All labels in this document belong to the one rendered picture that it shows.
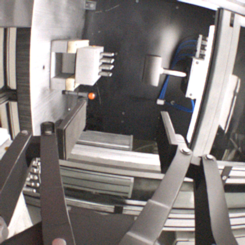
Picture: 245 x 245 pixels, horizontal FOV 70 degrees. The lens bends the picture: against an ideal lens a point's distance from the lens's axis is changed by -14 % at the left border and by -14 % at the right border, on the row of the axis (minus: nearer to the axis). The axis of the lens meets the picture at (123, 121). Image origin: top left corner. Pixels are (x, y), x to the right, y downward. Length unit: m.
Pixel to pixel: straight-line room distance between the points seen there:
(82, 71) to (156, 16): 0.42
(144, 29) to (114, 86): 0.26
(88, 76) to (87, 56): 0.05
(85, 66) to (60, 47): 0.08
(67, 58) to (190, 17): 0.51
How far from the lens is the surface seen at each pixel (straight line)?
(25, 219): 0.63
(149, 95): 0.86
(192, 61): 0.59
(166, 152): 0.16
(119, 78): 0.84
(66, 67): 0.62
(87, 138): 0.68
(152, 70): 0.58
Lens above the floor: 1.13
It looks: 1 degrees down
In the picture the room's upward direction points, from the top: 97 degrees clockwise
